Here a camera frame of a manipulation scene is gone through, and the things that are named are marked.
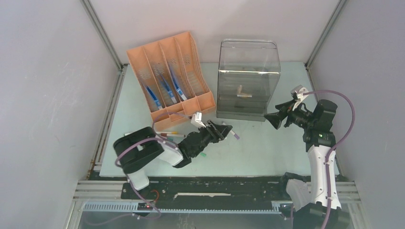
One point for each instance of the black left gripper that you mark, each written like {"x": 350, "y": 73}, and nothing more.
{"x": 224, "y": 129}

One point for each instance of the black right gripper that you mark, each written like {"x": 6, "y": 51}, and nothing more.
{"x": 276, "y": 118}

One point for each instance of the white marker purple cap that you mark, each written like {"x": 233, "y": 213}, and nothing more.
{"x": 232, "y": 132}

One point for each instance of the grey transparent drawer unit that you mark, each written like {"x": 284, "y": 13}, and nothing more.
{"x": 255, "y": 65}

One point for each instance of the blue folder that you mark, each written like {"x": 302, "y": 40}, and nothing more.
{"x": 167, "y": 88}
{"x": 176, "y": 85}
{"x": 154, "y": 97}

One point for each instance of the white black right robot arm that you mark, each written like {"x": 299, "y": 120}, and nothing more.
{"x": 316, "y": 206}

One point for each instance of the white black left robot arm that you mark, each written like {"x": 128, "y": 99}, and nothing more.
{"x": 138, "y": 149}

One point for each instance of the orange plastic desk organizer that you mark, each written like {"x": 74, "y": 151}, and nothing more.
{"x": 171, "y": 79}

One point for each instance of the white marker red cap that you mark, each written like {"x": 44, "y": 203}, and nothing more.
{"x": 173, "y": 135}

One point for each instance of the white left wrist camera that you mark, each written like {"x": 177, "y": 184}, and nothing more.
{"x": 196, "y": 120}

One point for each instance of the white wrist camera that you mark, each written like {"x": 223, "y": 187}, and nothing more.
{"x": 298, "y": 95}
{"x": 196, "y": 120}

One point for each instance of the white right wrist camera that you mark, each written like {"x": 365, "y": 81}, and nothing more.
{"x": 298, "y": 95}

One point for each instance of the aluminium frame post right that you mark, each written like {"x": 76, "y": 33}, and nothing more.
{"x": 326, "y": 31}

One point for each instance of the aluminium frame post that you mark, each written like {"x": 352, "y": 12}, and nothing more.
{"x": 97, "y": 24}
{"x": 326, "y": 31}

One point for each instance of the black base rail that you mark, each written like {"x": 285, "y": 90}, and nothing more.
{"x": 214, "y": 193}

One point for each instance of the aluminium frame post left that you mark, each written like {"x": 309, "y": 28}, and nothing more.
{"x": 97, "y": 24}

